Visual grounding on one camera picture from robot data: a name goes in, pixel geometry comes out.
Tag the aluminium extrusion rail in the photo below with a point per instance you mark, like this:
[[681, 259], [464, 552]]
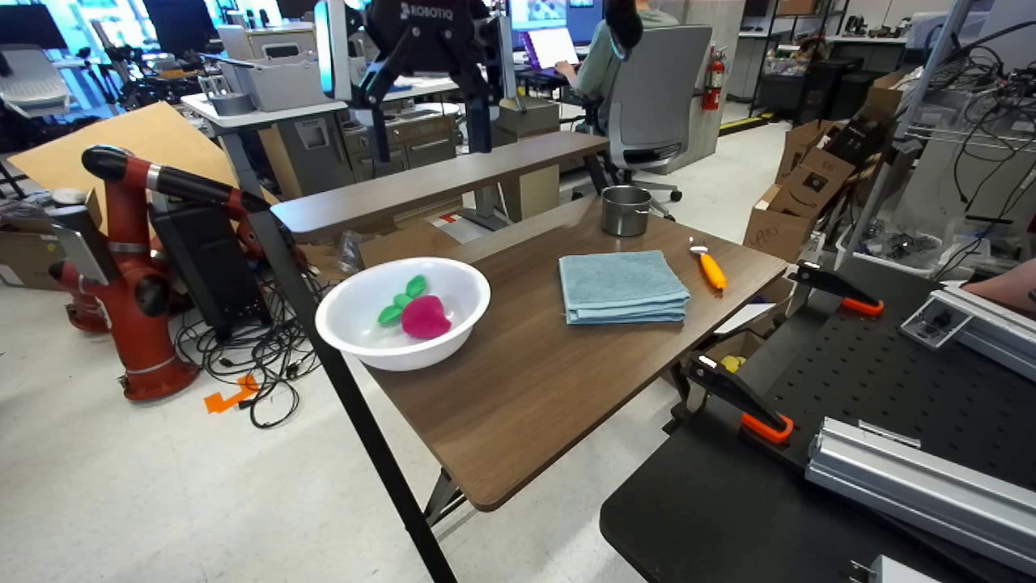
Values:
[[999, 326], [927, 488]]

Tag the folded blue cloth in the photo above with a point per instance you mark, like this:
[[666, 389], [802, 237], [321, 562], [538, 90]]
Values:
[[620, 287]]

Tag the small metal pot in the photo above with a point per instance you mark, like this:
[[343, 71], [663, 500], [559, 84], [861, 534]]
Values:
[[625, 210]]

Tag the large cardboard sheet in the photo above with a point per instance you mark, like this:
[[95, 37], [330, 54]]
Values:
[[140, 133]]

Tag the red fire extinguisher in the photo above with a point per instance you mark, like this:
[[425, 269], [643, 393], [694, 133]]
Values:
[[710, 82]]

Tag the orange black bar clamp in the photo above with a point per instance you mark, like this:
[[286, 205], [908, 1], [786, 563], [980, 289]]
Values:
[[844, 293], [747, 409]]

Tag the black perforated breadboard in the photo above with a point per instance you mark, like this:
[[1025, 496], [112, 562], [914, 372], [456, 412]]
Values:
[[894, 375]]

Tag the seated person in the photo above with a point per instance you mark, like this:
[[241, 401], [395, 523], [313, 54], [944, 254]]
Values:
[[603, 54]]

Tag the grey office chair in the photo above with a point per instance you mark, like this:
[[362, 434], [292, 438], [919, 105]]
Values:
[[658, 84]]

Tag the purple plushy with green leaves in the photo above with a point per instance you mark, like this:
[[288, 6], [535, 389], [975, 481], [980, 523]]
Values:
[[425, 319]]

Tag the stacked cardboard boxes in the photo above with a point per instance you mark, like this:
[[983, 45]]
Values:
[[821, 171]]

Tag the black table frame leg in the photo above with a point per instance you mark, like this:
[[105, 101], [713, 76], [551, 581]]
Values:
[[358, 399]]

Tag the red Sawyer robot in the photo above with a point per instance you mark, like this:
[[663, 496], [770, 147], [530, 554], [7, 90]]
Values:
[[134, 303]]

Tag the white plastic bowl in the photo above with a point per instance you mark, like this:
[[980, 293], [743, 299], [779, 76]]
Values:
[[358, 326]]

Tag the metal corner bracket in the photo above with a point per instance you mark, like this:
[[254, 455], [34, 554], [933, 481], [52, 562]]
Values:
[[933, 320]]

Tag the black computer tower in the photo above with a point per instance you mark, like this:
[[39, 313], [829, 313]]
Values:
[[213, 269]]

